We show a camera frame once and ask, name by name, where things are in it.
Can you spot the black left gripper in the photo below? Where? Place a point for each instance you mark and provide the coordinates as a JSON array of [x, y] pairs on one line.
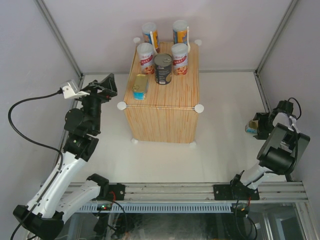
[[105, 94]]

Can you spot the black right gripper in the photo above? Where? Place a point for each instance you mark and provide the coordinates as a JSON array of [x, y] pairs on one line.
[[263, 134]]

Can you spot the gold rectangular tin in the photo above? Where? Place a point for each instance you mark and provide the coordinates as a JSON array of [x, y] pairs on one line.
[[140, 86]]

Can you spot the white red label can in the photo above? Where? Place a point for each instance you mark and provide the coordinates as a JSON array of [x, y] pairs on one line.
[[179, 59], [146, 58]]

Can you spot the dark blue round can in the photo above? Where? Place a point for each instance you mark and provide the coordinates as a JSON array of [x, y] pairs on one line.
[[163, 68]]

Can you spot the blue can with spoon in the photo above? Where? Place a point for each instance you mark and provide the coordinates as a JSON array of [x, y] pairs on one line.
[[150, 35]]

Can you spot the blue yellow can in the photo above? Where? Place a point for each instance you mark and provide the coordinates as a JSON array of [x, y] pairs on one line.
[[180, 29]]

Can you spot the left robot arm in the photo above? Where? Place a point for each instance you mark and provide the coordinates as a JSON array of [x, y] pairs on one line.
[[47, 212]]

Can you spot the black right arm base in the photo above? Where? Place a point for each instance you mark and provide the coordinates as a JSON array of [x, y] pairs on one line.
[[230, 192]]

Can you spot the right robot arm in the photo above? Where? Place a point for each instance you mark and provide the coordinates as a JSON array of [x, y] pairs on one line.
[[282, 150]]

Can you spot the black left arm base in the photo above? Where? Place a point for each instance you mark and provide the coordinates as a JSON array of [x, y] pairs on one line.
[[108, 191]]

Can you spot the wooden cabinet box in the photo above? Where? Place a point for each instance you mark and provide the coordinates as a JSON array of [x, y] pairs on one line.
[[169, 113]]

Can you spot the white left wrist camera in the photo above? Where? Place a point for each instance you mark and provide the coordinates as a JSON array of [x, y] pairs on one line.
[[71, 90]]

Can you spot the aluminium mounting rail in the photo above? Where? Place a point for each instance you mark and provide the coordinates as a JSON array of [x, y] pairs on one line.
[[202, 192]]

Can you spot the grey slotted cable duct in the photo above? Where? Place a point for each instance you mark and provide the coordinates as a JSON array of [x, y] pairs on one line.
[[146, 208]]

